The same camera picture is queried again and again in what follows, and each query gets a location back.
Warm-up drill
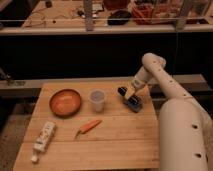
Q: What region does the white tube with label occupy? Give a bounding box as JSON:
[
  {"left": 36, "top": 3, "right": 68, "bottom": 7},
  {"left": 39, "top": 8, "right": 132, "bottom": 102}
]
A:
[{"left": 31, "top": 121, "right": 56, "bottom": 163}]

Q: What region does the black whiteboard eraser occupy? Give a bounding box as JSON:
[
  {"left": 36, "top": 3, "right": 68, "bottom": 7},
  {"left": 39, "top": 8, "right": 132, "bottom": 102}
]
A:
[{"left": 117, "top": 87, "right": 142, "bottom": 113}]

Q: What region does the grey metal post right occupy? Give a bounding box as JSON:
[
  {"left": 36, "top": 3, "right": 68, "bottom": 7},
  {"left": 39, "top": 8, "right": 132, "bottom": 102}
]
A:
[{"left": 174, "top": 0, "right": 193, "bottom": 31}]

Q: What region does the orange plastic carrot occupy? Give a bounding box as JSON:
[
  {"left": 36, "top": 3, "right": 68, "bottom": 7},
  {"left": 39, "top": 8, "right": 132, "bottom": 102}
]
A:
[{"left": 75, "top": 120, "right": 101, "bottom": 137}]

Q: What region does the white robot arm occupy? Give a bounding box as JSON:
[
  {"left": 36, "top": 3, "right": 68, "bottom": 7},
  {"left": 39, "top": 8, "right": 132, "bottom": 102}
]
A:
[{"left": 124, "top": 53, "right": 212, "bottom": 171}]

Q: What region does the orange wooden bowl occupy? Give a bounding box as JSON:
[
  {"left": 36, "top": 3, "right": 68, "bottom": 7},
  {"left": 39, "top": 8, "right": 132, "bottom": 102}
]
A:
[{"left": 49, "top": 89, "right": 81, "bottom": 117}]

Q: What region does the grey metal post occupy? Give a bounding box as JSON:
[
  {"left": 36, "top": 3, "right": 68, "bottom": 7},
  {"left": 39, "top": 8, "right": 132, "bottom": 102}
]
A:
[
  {"left": 83, "top": 0, "right": 94, "bottom": 31},
  {"left": 174, "top": 0, "right": 193, "bottom": 31}
]

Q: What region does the black bowl on shelf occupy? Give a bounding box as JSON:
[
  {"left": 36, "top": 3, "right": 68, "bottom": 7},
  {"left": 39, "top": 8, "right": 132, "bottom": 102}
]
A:
[{"left": 107, "top": 10, "right": 132, "bottom": 26}]

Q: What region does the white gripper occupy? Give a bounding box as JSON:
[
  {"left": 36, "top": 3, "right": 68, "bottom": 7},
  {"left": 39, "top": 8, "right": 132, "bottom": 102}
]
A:
[{"left": 125, "top": 77, "right": 145, "bottom": 100}]

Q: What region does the clear plastic cup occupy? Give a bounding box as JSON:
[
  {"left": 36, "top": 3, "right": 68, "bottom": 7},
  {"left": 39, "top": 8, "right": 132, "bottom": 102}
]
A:
[{"left": 89, "top": 89, "right": 106, "bottom": 112}]

